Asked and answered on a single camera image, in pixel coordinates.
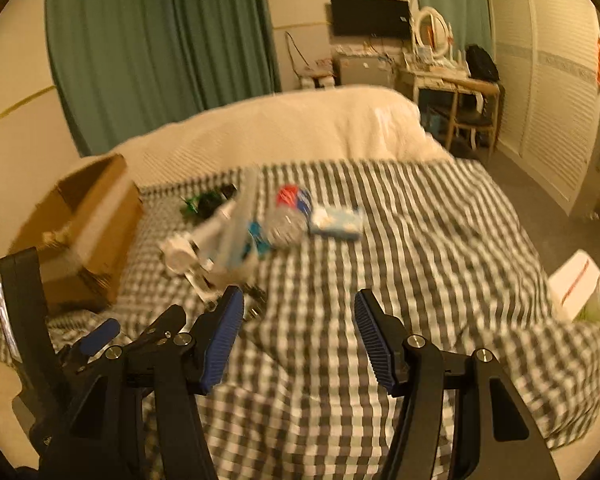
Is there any white rabbit plush toy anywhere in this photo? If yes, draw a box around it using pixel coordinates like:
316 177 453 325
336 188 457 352
159 232 221 302

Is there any black backpack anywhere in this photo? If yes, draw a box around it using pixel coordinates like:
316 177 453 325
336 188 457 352
464 44 501 82

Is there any blue blister pill pack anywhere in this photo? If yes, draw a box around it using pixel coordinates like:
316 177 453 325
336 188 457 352
245 220 273 261

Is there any metal frame chair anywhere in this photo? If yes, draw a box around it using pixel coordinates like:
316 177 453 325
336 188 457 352
285 30 337 92

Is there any wooden chair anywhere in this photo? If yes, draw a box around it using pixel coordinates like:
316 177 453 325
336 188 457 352
450 91 498 155

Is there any wide green curtain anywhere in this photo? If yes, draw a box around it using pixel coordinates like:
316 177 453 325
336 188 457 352
45 0 282 158

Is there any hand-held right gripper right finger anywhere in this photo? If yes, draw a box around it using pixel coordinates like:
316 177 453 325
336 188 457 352
354 287 563 480

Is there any clear plastic packaging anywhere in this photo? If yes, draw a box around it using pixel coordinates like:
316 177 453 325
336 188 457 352
219 165 263 272

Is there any brown cardboard box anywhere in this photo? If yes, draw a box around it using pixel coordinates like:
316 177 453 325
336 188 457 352
9 154 145 313

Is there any small dark object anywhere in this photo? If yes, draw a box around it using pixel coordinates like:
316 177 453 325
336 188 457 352
240 285 269 322

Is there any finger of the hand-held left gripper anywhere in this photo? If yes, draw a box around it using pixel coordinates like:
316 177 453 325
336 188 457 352
127 304 187 348
77 317 122 361

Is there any grey white checked blanket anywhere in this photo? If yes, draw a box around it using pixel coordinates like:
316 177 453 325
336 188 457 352
0 157 600 480

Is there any white oval mirror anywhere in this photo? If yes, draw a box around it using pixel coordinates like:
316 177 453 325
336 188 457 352
411 6 453 54

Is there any grey small cabinet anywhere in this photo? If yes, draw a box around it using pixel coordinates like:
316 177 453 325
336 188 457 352
332 52 398 92

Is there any white louvred wardrobe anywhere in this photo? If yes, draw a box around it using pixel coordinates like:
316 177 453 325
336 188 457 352
482 0 600 217

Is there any green black toy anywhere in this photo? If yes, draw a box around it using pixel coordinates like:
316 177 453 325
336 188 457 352
179 185 238 219

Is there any white box red stripe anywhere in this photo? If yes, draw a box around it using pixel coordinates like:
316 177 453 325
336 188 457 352
547 250 600 322

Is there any cream fleece blanket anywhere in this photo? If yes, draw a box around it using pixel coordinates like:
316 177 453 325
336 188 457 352
80 85 453 192

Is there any blue white tissue pack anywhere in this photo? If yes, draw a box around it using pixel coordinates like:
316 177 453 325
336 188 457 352
307 204 366 241

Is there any crumpled clear plastic bottle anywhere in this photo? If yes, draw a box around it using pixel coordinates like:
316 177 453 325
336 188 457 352
265 184 313 249

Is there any black television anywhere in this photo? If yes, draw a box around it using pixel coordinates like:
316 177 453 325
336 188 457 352
329 0 412 39

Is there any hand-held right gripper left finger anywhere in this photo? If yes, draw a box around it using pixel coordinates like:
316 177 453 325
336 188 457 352
37 285 246 480

